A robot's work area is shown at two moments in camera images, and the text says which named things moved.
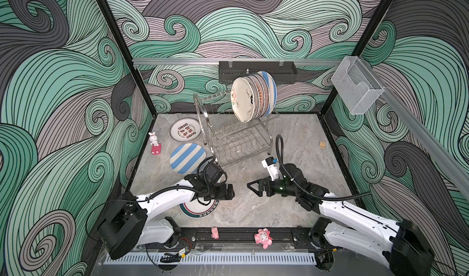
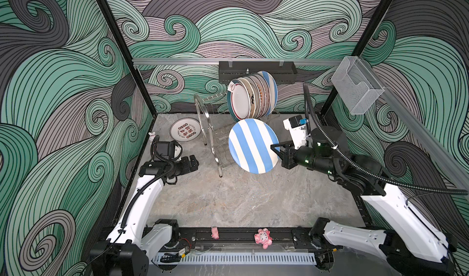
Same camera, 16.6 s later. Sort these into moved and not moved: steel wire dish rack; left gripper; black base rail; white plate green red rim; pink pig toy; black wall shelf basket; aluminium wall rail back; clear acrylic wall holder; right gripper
Moved: left gripper; right gripper; white plate green red rim
Not moved: pink pig toy; black wall shelf basket; aluminium wall rail back; steel wire dish rack; black base rail; clear acrylic wall holder
